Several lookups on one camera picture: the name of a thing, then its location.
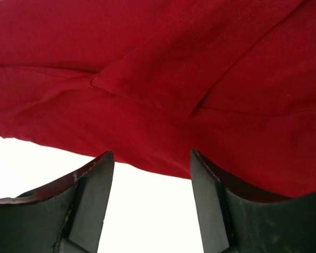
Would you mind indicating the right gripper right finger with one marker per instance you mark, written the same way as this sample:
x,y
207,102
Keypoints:
x,y
235,216

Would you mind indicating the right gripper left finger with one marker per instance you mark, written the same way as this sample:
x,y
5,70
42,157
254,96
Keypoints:
x,y
65,215

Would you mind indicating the dark red t-shirt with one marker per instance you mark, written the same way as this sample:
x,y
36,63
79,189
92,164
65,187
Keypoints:
x,y
153,80

